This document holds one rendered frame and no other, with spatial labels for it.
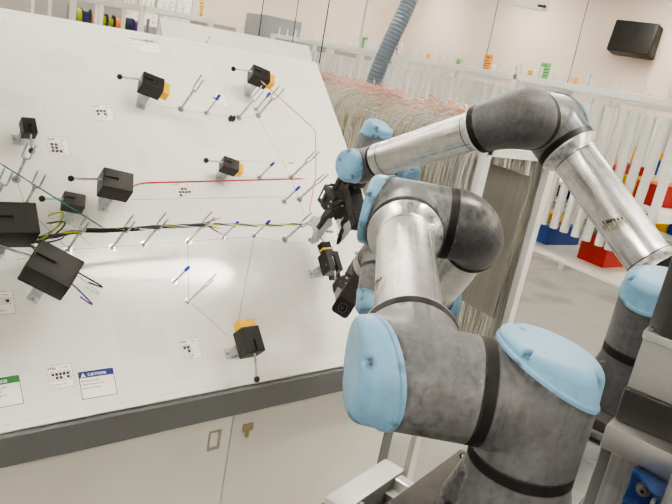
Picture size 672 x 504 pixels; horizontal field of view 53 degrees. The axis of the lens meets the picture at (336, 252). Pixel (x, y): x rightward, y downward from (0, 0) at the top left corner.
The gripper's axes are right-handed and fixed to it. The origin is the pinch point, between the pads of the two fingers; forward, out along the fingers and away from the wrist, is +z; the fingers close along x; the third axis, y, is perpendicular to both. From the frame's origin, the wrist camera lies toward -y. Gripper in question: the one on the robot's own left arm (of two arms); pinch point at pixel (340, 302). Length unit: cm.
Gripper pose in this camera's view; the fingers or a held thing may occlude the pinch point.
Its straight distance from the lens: 175.9
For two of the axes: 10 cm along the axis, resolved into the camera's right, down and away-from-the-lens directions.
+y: 4.7, -7.4, 4.8
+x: -8.4, -5.4, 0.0
